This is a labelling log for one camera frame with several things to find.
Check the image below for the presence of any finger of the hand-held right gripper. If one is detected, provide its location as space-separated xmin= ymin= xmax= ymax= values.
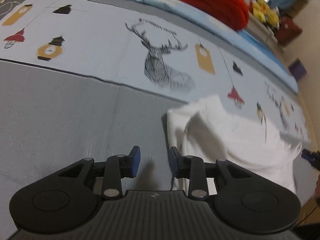
xmin=301 ymin=149 xmax=320 ymax=170

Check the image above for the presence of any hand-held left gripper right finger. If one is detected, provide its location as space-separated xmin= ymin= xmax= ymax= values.
xmin=169 ymin=146 xmax=250 ymax=198

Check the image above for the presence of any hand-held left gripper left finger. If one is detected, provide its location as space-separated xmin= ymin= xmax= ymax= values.
xmin=59 ymin=145 xmax=141 ymax=197

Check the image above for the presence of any white long-sleeve shirt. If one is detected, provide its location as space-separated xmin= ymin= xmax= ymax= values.
xmin=166 ymin=95 xmax=304 ymax=196

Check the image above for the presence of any purple box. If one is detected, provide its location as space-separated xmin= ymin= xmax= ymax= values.
xmin=289 ymin=59 xmax=307 ymax=81

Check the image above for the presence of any dark red cushion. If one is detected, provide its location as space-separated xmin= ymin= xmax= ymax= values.
xmin=275 ymin=16 xmax=303 ymax=47

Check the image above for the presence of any yellow plush toy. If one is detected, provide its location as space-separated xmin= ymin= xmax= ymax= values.
xmin=251 ymin=0 xmax=270 ymax=22
xmin=264 ymin=8 xmax=280 ymax=30

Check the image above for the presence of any light blue blanket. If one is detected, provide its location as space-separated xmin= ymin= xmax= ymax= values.
xmin=44 ymin=0 xmax=299 ymax=93

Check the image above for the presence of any red folded blanket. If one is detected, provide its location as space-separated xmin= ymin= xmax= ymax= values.
xmin=152 ymin=0 xmax=250 ymax=32

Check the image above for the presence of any wooden bed frame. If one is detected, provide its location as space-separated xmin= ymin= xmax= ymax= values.
xmin=282 ymin=52 xmax=320 ymax=153

